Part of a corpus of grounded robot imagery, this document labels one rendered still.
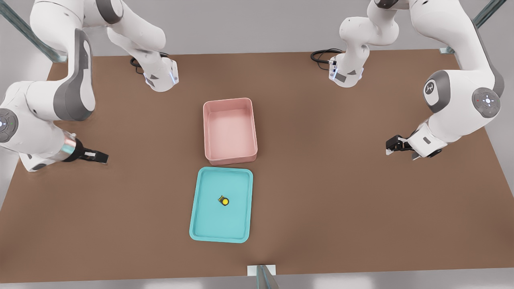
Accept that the pink plastic box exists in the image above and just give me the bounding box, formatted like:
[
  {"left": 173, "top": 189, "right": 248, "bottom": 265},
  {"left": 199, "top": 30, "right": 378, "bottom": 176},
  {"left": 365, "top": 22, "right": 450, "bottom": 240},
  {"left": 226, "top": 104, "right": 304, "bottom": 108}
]
[{"left": 203, "top": 98, "right": 258, "bottom": 166}]

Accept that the pale blue-green tray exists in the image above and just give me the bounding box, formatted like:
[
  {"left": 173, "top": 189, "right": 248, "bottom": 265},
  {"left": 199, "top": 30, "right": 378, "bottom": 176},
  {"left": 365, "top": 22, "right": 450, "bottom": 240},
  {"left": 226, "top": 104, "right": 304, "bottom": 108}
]
[{"left": 189, "top": 167, "right": 254, "bottom": 244}]

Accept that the black cable loop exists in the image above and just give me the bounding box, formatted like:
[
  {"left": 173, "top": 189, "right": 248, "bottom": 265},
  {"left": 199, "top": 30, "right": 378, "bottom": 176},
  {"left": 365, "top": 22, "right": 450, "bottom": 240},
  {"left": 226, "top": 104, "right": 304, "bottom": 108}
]
[
  {"left": 310, "top": 48, "right": 345, "bottom": 65},
  {"left": 130, "top": 52, "right": 170, "bottom": 75}
]

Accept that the silver frame post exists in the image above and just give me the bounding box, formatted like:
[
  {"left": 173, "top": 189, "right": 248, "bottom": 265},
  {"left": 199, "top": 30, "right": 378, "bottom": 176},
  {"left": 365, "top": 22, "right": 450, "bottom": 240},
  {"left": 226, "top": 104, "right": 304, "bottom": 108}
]
[
  {"left": 246, "top": 264, "right": 280, "bottom": 289},
  {"left": 0, "top": 3, "right": 68, "bottom": 63},
  {"left": 439, "top": 0, "right": 509, "bottom": 55}
]

